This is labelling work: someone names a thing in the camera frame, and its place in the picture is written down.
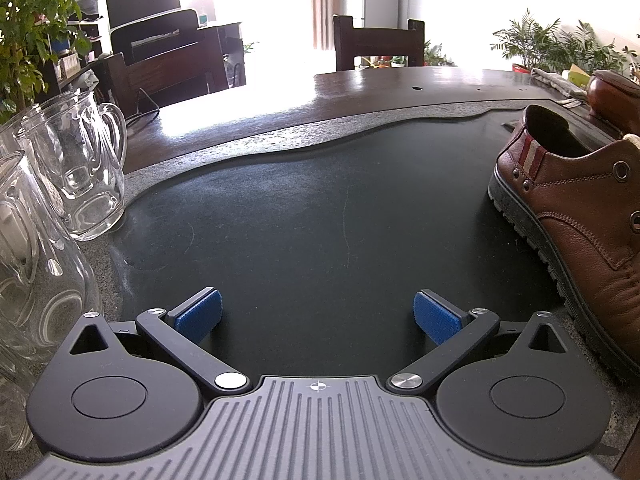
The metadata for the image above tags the green box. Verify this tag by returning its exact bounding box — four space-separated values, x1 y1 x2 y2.
567 65 594 89

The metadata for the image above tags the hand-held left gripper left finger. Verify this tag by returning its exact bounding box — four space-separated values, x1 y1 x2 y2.
67 287 251 394

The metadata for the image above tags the folded cloth on table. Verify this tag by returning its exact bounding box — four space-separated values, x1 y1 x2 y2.
530 67 589 107

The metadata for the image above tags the black cable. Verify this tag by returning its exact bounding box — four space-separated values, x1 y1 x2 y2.
125 87 162 128

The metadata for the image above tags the black monitor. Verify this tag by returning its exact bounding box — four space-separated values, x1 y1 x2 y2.
105 0 182 29

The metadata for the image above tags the black office chair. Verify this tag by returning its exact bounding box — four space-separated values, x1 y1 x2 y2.
110 8 201 65

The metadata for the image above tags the large glass pitcher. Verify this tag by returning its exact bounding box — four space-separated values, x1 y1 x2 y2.
0 150 104 367

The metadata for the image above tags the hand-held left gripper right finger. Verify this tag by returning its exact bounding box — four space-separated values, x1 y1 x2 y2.
386 289 568 394

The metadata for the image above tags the green palm plant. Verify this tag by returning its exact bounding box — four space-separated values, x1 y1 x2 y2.
492 9 563 72
560 20 630 79

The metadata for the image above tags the brown curtain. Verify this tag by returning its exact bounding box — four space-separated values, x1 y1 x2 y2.
310 0 336 52

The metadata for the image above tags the cluttered shelf unit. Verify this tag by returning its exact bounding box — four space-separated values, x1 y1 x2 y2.
47 0 112 82

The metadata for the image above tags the leafy green tree plant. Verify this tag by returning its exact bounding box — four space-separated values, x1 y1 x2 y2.
0 0 101 123

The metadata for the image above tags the small green plant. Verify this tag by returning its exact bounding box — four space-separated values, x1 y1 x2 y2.
424 40 457 68

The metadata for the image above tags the glass pitcher with handle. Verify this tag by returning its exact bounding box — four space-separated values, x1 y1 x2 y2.
14 87 129 241

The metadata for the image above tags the dark desk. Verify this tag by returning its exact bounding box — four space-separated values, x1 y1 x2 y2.
197 21 248 89

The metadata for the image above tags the brown leather shoe striped heel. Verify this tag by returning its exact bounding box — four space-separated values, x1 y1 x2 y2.
487 104 640 386

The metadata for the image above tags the dark wooden chair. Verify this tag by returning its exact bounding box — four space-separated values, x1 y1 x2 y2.
332 15 426 72
102 40 227 117

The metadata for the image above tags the black stone tea tray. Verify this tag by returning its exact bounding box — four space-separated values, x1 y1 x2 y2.
82 97 640 461

